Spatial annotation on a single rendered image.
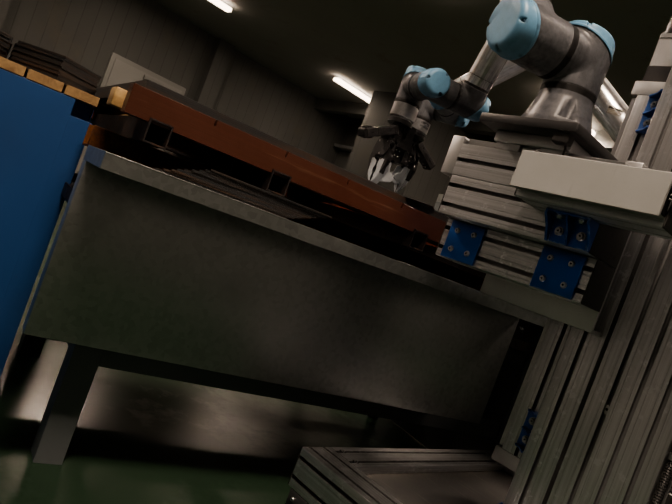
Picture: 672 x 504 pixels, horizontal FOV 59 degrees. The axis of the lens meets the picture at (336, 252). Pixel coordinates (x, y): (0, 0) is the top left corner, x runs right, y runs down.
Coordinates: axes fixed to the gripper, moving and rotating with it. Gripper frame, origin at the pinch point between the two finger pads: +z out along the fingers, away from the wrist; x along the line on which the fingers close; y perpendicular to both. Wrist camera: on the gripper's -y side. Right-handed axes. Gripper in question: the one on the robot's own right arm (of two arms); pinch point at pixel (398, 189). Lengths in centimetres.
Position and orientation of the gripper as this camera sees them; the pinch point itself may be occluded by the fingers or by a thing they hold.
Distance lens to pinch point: 207.9
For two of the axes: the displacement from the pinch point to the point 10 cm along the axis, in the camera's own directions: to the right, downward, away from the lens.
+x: 5.0, 2.2, -8.3
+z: -3.6, 9.3, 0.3
